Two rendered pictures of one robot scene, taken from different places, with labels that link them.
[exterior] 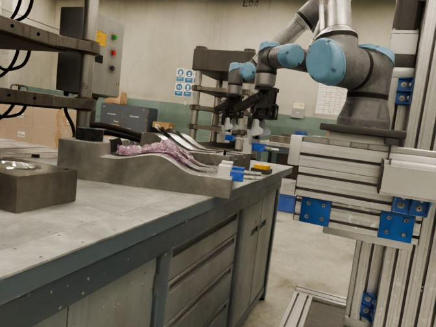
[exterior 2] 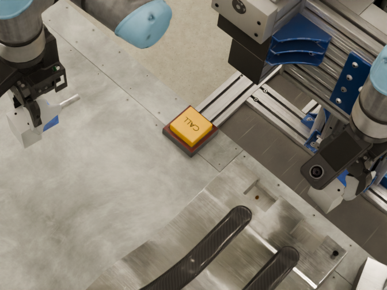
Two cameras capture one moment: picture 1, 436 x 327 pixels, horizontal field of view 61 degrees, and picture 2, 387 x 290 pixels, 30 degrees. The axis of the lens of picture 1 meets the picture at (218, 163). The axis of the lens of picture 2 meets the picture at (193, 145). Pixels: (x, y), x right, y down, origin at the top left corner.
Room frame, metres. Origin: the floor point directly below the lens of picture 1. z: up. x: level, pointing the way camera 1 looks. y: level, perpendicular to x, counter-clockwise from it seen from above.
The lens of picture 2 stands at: (1.47, 0.51, 2.04)
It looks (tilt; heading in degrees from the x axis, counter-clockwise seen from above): 60 degrees down; 284
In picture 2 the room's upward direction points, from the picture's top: 9 degrees clockwise
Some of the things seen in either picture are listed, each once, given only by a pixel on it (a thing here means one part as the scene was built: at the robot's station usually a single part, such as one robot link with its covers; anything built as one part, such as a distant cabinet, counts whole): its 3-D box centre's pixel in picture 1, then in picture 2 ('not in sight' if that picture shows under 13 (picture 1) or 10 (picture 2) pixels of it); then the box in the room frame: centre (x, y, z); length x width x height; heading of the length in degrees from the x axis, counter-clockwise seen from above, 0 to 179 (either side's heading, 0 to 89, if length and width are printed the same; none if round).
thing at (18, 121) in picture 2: (232, 137); (47, 113); (1.89, -0.06, 0.93); 0.13 x 0.05 x 0.05; 59
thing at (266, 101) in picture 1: (264, 103); (367, 136); (1.36, -0.14, 1.09); 0.09 x 0.08 x 0.12; 60
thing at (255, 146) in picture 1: (261, 147); (346, 177); (1.35, -0.15, 0.93); 0.13 x 0.05 x 0.05; 60
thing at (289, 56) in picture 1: (289, 57); not in sight; (1.28, -0.20, 1.25); 0.11 x 0.11 x 0.08; 28
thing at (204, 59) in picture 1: (230, 121); not in sight; (6.19, -0.12, 1.03); 1.54 x 0.94 x 2.06; 163
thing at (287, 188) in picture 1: (277, 185); not in sight; (4.66, -0.78, 0.28); 0.61 x 0.41 x 0.15; 73
